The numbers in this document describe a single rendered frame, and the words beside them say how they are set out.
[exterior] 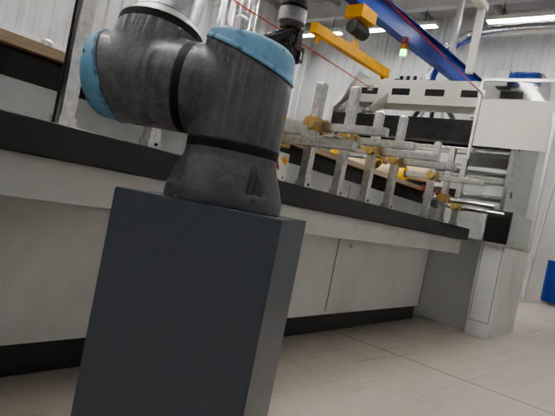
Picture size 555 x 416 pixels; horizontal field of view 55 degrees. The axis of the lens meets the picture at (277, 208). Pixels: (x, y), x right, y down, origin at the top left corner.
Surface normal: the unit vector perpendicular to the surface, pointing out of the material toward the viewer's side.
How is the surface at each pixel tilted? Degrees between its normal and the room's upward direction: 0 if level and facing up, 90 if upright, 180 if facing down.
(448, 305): 90
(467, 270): 90
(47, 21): 90
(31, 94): 90
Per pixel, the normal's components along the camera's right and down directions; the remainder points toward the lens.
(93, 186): 0.78, 0.16
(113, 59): -0.18, -0.18
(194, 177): -0.36, -0.41
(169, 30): 0.46, -0.08
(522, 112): -0.59, -0.11
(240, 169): 0.34, -0.27
